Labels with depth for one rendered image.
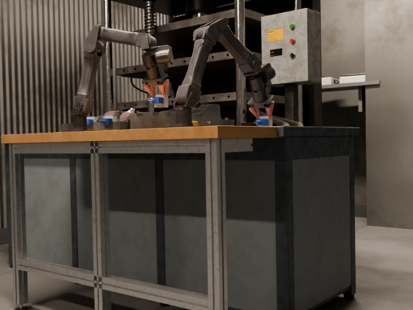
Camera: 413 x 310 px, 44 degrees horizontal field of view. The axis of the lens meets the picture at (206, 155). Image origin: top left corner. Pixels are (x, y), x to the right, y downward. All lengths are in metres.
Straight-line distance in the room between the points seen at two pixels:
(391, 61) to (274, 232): 2.82
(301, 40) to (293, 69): 0.16
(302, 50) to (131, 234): 1.36
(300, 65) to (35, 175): 1.62
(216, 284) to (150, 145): 0.52
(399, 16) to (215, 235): 3.29
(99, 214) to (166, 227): 0.43
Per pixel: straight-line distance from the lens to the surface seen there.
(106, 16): 3.87
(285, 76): 2.99
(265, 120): 2.21
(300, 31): 2.98
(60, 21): 4.64
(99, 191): 2.01
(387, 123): 4.54
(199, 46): 1.99
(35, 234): 3.17
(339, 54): 5.23
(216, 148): 1.62
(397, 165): 4.52
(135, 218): 2.49
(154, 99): 2.24
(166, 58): 2.18
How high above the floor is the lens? 0.75
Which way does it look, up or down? 2 degrees down
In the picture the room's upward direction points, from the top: 1 degrees counter-clockwise
